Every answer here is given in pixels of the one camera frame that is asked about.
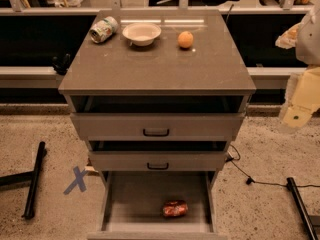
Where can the orange fruit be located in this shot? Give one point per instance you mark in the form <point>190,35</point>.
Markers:
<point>185,39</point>

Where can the red coke can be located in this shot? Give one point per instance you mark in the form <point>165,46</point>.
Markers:
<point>175,208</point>

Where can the grey middle drawer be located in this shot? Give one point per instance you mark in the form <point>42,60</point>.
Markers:
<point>158,155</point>

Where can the black stand leg right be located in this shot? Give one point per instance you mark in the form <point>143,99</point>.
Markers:
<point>311,223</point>

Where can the black stand leg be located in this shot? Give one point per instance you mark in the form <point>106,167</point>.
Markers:
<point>311,223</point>
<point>30,176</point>

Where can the grey open bottom drawer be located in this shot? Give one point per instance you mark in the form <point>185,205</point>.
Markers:
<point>133,202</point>

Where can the green white soda can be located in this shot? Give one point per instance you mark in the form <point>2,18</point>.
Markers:
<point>103,29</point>

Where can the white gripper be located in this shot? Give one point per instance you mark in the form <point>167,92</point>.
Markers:
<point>309,42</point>

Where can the black stand leg left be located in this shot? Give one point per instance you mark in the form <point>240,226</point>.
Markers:
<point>30,176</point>

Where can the grey drawer cabinet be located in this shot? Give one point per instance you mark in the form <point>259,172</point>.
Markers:
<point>120,77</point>

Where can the blue tape cross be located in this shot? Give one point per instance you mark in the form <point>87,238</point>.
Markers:
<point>77,182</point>

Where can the grey top drawer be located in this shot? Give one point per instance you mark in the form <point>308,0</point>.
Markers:
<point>157,126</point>

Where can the white bowl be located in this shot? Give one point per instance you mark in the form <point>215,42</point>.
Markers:
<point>141,34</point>

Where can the black clamp on rail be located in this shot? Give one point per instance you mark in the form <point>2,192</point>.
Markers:
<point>61,65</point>

